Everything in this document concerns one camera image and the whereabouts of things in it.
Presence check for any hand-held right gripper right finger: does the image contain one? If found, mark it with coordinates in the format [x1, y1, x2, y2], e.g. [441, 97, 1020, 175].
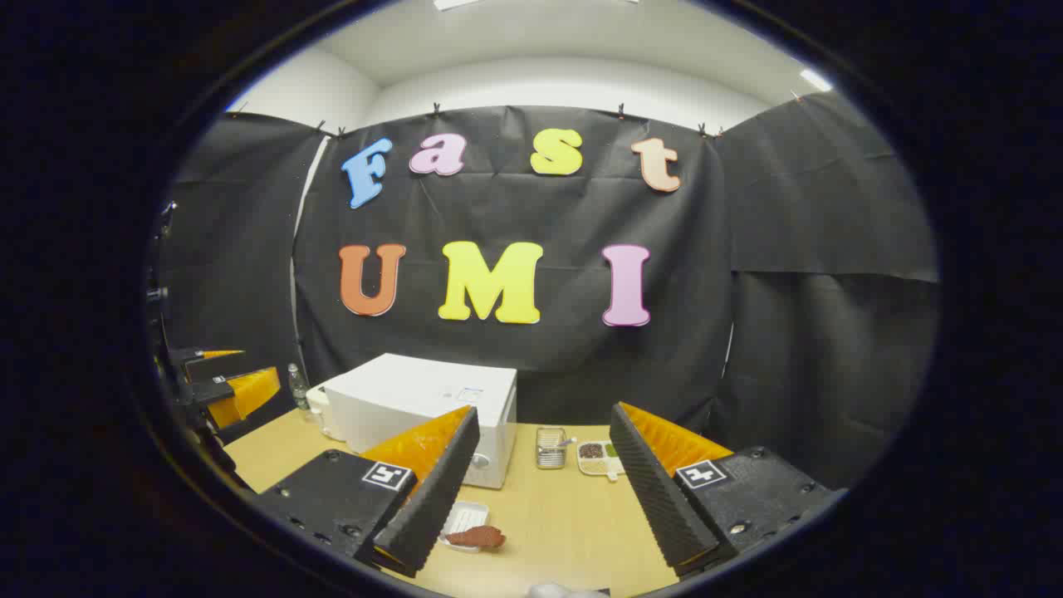
[609, 401, 850, 581]

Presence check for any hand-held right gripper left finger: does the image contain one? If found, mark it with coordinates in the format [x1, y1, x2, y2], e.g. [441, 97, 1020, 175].
[249, 405, 483, 580]

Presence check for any red meat slice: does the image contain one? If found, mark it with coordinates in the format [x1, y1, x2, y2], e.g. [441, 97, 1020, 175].
[446, 525, 507, 551]

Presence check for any white microwave oven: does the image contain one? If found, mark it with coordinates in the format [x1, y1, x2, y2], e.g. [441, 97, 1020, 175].
[322, 353, 518, 489]

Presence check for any white rectangular tray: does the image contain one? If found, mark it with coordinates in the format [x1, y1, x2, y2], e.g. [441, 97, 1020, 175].
[440, 501, 491, 553]

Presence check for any divided plate with beans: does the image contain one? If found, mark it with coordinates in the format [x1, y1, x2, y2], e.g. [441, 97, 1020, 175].
[577, 440, 625, 483]

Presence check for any metal utensil holder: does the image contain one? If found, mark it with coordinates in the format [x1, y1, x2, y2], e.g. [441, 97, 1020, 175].
[536, 427, 568, 470]

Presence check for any small white flat object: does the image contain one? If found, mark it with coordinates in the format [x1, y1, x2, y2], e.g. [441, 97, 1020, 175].
[529, 581, 611, 598]

